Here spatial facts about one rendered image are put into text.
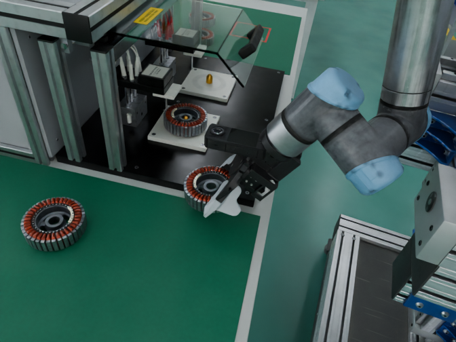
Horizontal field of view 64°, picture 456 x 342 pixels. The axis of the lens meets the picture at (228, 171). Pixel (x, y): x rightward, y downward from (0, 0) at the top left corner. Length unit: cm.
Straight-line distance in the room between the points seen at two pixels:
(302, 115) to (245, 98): 56
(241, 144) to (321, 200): 137
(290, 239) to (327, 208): 31
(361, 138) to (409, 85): 12
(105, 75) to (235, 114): 45
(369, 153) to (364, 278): 96
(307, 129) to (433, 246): 25
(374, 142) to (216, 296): 37
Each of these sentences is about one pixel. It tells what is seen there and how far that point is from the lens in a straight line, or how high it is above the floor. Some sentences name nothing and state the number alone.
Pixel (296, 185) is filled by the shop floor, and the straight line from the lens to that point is 201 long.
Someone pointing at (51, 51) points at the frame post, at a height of 103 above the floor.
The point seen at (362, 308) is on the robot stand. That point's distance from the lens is 141.
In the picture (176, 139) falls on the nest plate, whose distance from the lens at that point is 92.
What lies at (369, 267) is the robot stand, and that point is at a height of 21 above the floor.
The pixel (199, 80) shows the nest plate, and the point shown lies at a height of 78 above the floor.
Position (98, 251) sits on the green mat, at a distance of 75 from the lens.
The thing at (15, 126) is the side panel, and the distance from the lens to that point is 93.
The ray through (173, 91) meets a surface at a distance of 92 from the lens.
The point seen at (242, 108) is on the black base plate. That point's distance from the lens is 108.
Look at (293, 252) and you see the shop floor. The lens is 171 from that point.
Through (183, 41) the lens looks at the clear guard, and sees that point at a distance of 71.
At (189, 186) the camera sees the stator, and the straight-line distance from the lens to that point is 74.
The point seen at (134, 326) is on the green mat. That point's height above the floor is 75.
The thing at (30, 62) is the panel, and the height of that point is 100.
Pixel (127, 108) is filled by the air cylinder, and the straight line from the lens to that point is 96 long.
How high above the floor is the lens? 135
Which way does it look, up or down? 42 degrees down
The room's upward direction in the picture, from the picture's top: 8 degrees clockwise
